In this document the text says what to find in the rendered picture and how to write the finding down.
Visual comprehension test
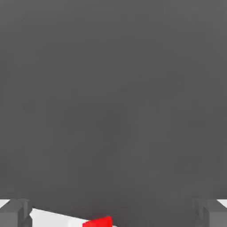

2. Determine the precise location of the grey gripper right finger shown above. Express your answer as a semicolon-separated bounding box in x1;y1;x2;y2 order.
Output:
193;198;227;227

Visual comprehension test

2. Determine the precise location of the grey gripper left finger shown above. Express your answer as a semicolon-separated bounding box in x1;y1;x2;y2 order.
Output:
0;198;33;227

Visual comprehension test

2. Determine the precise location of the small red cube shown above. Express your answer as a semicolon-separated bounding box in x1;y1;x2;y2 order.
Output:
82;215;114;227

